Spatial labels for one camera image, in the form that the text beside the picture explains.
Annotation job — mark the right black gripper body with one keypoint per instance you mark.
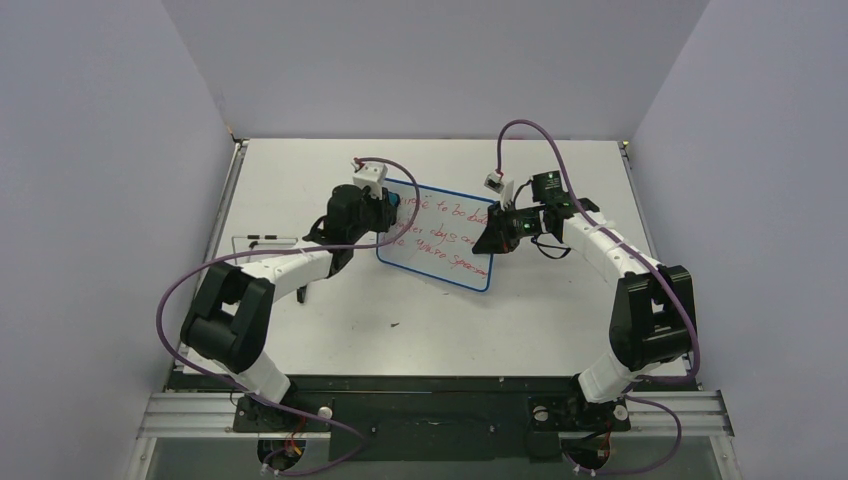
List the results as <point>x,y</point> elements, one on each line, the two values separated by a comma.
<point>502,226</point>

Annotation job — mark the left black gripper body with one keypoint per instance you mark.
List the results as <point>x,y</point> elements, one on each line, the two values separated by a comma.
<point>374,218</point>

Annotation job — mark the blue and black eraser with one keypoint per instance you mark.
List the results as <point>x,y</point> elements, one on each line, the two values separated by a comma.
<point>393,200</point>

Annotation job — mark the blue framed whiteboard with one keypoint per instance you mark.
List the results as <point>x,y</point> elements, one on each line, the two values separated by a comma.
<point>435,232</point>

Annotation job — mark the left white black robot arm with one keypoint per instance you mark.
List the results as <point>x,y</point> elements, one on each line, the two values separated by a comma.
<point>229,317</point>

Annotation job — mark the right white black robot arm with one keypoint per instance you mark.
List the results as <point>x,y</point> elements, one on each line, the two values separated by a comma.
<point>652,320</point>

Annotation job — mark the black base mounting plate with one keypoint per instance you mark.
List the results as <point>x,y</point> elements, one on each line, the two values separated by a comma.
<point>412,418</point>

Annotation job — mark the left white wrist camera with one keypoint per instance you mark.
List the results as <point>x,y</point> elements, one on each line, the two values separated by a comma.
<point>369,175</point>

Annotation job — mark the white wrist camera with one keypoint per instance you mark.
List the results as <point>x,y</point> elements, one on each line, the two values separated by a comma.
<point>369,175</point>
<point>503,185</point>

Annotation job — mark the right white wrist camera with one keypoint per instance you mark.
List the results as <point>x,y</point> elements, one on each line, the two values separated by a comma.
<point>503,185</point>

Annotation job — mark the wire whiteboard stand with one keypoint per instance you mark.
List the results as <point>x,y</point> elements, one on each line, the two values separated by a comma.
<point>256,242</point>

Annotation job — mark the aluminium rail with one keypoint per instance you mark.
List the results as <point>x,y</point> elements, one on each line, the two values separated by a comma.
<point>213,415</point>

